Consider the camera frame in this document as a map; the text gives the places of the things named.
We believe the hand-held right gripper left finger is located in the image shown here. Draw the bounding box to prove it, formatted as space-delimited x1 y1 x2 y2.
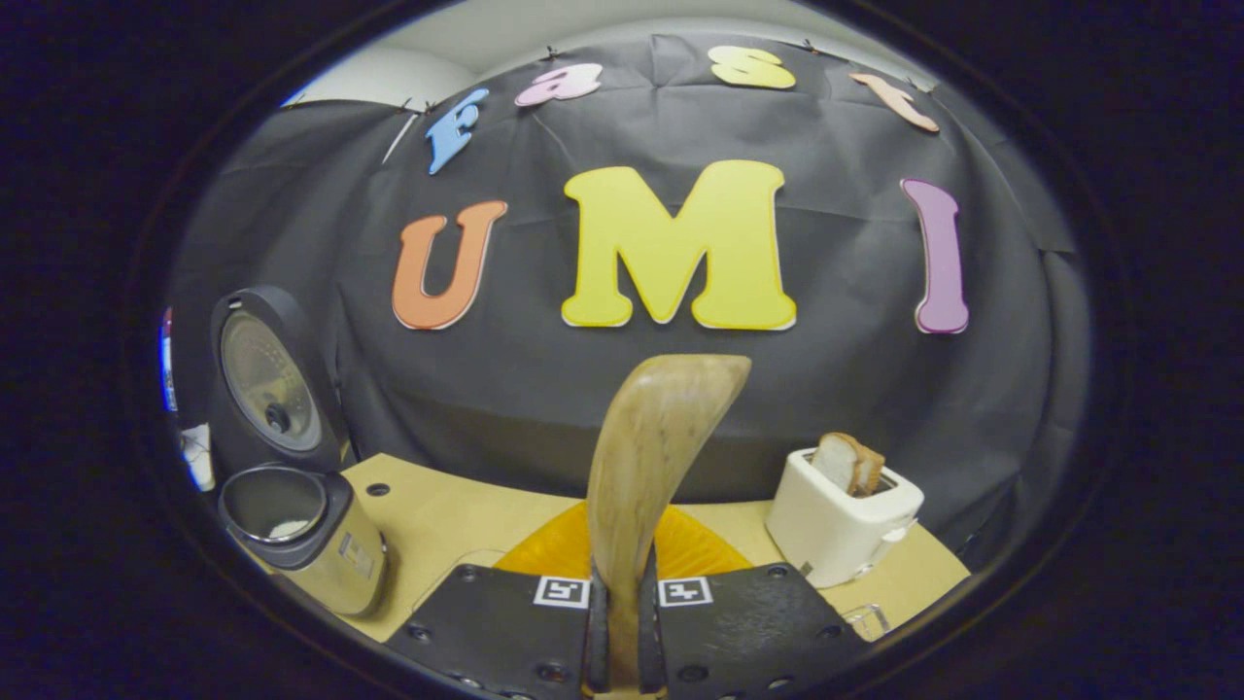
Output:
384 501 613 700

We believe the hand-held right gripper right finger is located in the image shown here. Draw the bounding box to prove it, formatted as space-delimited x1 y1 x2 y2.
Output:
637 506 871 700

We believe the clear chopstick holder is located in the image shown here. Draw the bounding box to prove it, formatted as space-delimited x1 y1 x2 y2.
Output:
841 603 890 643

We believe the grey rice cooker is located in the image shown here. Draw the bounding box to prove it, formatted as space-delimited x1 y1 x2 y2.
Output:
207 285 390 619

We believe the wooden spoon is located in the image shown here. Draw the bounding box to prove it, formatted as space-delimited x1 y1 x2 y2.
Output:
586 354 752 696

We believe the white toaster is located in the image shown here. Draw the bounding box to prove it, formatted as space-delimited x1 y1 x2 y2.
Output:
765 447 925 589

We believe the white bread slice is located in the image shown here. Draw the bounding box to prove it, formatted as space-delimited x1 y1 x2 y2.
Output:
812 433 863 495

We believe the browned bread slice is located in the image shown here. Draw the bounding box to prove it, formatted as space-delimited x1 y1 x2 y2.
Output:
852 442 886 498

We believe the white paper sheet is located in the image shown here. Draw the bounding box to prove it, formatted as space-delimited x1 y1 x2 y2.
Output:
180 423 217 492

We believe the computer monitor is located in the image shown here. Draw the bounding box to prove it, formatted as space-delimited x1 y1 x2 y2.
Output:
158 309 178 414

